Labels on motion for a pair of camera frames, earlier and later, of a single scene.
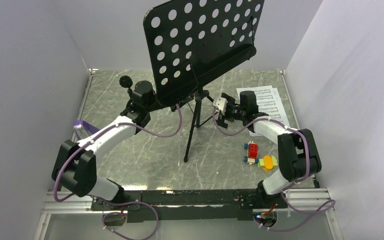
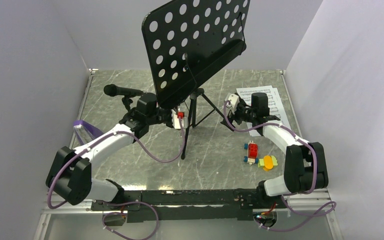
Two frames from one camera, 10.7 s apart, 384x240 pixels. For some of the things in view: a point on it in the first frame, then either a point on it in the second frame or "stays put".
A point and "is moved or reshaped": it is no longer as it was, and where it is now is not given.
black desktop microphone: [126, 81] → [112, 90]
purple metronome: [83, 129] stays put
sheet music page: [264, 94] stays put
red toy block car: [252, 153] stays put
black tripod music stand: [191, 41] is moved or reshaped
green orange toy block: [267, 162] stays put
